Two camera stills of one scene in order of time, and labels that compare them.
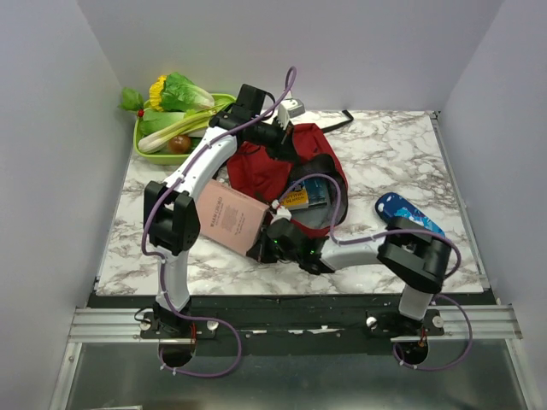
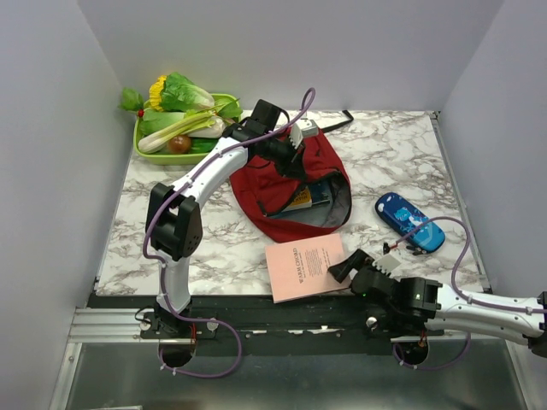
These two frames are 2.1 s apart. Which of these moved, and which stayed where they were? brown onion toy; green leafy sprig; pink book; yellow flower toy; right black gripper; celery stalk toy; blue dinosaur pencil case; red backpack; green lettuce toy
Moved: pink book; red backpack; right black gripper
Stayed: green leafy sprig; green lettuce toy; blue dinosaur pencil case; celery stalk toy; brown onion toy; yellow flower toy
